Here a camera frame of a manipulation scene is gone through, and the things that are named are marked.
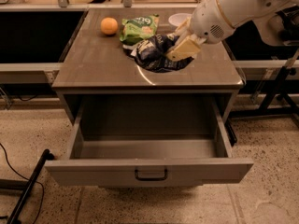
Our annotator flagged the orange fruit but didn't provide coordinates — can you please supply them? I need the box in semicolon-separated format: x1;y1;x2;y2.
100;17;118;35

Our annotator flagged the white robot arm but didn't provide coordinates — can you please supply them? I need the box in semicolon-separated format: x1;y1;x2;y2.
166;0;299;62

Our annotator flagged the open grey top drawer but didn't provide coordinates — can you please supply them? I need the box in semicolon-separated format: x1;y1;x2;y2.
46;94;253;188

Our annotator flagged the black floor stand leg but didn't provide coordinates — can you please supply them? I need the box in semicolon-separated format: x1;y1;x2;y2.
7;149;54;224

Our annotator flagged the blue chip bag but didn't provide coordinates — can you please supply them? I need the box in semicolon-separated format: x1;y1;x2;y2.
122;35;193;73

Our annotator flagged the green chip bag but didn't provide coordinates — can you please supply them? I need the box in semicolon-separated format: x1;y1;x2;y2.
120;14;160;46

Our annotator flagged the metal rail frame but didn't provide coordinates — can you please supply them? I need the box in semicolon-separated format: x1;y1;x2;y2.
0;63;63;84

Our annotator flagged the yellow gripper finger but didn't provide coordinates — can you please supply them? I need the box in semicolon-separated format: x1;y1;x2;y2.
174;17;191;44
165;35;206;62

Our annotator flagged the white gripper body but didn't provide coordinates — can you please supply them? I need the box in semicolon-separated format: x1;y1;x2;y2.
190;0;235;44

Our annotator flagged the black drawer handle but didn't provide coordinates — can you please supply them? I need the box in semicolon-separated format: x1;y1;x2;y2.
135;169;168;182

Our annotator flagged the black floor cable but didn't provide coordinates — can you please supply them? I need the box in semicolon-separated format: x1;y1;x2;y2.
0;142;46;224

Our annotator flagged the grey drawer cabinet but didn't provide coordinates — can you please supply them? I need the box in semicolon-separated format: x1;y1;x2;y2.
51;7;245;124

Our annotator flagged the white bowl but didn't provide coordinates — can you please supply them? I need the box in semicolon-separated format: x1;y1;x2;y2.
168;13;191;27

